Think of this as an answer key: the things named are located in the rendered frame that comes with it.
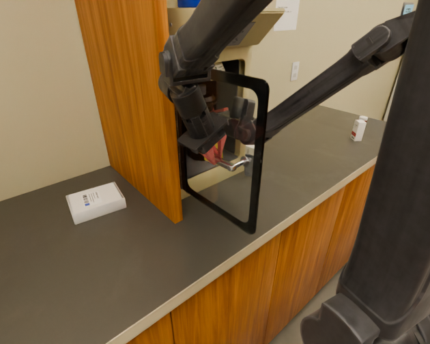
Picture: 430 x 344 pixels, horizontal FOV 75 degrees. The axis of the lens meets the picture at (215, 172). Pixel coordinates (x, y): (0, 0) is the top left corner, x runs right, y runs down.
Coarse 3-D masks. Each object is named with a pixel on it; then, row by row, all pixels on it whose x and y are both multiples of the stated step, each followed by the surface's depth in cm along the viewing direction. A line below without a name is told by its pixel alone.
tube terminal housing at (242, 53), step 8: (168, 0) 67; (176, 0) 68; (232, 48) 85; (240, 48) 87; (248, 48) 89; (224, 56) 84; (232, 56) 86; (240, 56) 88; (248, 56) 91; (240, 64) 93; (248, 64) 92; (240, 72) 95; (248, 72) 94; (184, 192) 95
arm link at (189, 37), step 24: (216, 0) 31; (240, 0) 28; (264, 0) 28; (192, 24) 38; (216, 24) 33; (240, 24) 33; (168, 48) 47; (192, 48) 40; (216, 48) 39; (192, 72) 49
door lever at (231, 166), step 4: (216, 156) 66; (244, 156) 64; (216, 160) 65; (220, 160) 64; (224, 160) 64; (240, 160) 64; (244, 160) 64; (220, 164) 64; (224, 164) 63; (228, 164) 62; (232, 164) 62; (236, 164) 63; (240, 164) 63; (244, 164) 65; (228, 168) 62; (232, 168) 62; (236, 168) 63
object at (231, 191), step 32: (224, 96) 63; (256, 96) 56; (224, 128) 66; (256, 128) 59; (192, 160) 82; (256, 160) 62; (192, 192) 88; (224, 192) 76; (256, 192) 66; (256, 224) 71
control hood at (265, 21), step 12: (168, 12) 66; (180, 12) 63; (192, 12) 60; (264, 12) 73; (276, 12) 76; (168, 24) 68; (180, 24) 64; (264, 24) 78; (252, 36) 81; (264, 36) 85
